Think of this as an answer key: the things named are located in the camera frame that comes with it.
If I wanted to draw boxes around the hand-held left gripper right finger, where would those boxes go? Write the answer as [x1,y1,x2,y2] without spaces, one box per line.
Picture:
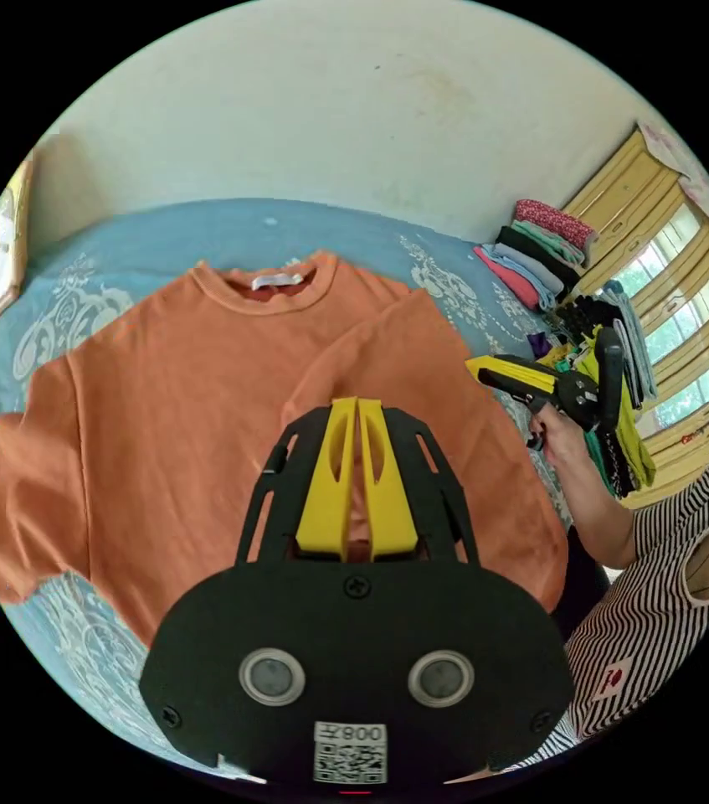
[358,397,420,562]

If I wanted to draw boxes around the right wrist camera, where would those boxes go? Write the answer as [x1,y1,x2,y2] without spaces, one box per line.
[593,326,626,436]

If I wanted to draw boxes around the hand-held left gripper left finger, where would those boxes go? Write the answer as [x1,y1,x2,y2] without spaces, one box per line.
[294,397,360,559]

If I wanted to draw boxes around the person's body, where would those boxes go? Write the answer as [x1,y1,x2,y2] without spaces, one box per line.
[501,448,709,777]

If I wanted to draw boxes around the person's right forearm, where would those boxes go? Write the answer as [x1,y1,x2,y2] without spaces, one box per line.
[552,449,639,571]

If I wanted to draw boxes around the window with yellow frame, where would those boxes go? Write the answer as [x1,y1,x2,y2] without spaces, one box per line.
[562,122,709,511]

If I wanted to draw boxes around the bed with blue printed sheet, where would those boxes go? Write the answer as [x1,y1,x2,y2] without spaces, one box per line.
[0,197,584,786]

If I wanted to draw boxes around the pile of clothes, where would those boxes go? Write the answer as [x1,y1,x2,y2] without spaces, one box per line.
[471,198,660,502]

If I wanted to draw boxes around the person's right hand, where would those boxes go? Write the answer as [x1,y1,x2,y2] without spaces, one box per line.
[525,405,588,482]

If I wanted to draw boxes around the orange short sleeve shirt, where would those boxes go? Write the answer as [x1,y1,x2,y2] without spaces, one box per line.
[0,250,572,654]

